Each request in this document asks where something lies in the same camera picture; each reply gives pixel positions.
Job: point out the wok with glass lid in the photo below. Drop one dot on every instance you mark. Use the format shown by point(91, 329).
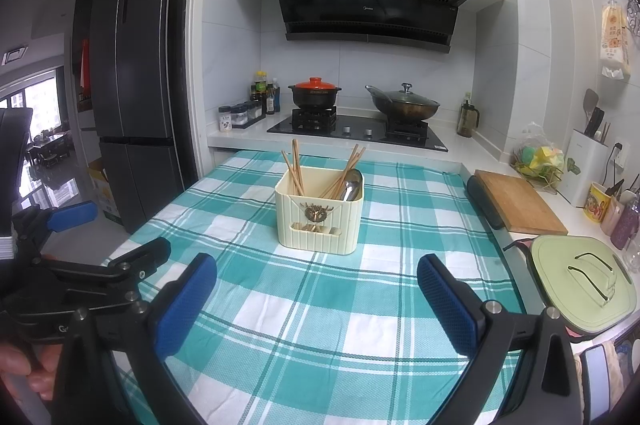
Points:
point(405, 107)

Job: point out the row of spice jars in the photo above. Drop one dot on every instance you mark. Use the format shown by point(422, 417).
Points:
point(247, 115)

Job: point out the purple bottle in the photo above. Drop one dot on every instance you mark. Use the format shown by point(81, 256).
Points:
point(625, 227)

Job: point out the blue label sauce bottle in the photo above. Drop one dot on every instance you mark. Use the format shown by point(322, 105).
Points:
point(277, 96)

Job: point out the black clay pot red lid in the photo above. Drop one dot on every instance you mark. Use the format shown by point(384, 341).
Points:
point(315, 96)

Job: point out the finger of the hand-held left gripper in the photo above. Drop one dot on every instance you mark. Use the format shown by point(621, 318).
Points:
point(75, 215)
point(145, 255)

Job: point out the person's left hand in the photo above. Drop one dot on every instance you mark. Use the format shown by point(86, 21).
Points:
point(35, 370)

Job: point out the pink cup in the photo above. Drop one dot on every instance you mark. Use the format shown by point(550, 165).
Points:
point(612, 217)

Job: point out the grey spatula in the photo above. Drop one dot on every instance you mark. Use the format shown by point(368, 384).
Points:
point(591, 102)

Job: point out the dark dining table set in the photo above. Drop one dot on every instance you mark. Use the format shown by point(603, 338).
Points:
point(50, 150)

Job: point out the black glass gas cooktop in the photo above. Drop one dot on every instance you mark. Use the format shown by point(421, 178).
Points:
point(350, 130)

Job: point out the red hanging decoration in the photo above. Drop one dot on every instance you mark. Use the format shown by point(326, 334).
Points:
point(85, 62)

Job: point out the white wall socket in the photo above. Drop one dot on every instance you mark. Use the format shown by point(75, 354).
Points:
point(620, 155)

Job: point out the glass oil jug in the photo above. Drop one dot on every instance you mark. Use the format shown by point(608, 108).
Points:
point(466, 117)

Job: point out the hanging metal trivet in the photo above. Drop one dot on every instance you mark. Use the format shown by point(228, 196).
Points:
point(634, 12)

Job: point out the white spice jar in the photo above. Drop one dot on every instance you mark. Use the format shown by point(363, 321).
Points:
point(225, 120)

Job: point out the white knife holder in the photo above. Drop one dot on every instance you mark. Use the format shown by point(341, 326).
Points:
point(582, 175)

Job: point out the hanging printed packet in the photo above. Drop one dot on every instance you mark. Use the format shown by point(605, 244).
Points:
point(615, 40)

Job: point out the cardboard box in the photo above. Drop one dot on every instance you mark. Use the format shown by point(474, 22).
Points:
point(105, 195)

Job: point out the bunch of wooden chopsticks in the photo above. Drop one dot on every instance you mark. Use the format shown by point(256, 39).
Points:
point(297, 170)

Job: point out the yellow printed cup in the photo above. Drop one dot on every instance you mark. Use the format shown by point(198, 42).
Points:
point(596, 205)

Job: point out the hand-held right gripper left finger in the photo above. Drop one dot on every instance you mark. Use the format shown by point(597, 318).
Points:
point(185, 305)

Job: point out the ceiling air vent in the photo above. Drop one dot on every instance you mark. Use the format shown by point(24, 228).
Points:
point(14, 56)

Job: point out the dark grey refrigerator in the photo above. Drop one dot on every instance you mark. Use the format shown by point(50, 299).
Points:
point(135, 80)

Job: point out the steel kitchen sink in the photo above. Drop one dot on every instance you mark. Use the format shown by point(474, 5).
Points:
point(595, 380)

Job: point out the dark tall cabinet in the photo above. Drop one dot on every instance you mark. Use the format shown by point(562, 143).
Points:
point(82, 15)

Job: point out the yellow cap sauce bottle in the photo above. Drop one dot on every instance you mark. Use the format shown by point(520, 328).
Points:
point(259, 86)

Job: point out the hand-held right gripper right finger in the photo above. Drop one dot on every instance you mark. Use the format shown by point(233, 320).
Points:
point(445, 300)

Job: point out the plastic bag of sponges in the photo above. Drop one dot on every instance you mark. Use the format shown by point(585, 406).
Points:
point(540, 160)

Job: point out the black range hood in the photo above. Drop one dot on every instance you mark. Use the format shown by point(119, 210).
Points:
point(365, 12)

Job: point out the cream ribbed utensil holder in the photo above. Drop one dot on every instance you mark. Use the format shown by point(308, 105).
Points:
point(287, 215)

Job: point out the wooden cutting board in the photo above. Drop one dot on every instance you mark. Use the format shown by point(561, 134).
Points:
point(520, 205)

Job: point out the living room window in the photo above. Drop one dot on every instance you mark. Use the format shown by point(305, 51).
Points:
point(40, 105)

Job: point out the teal checked tablecloth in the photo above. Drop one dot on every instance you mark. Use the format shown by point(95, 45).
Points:
point(350, 305)

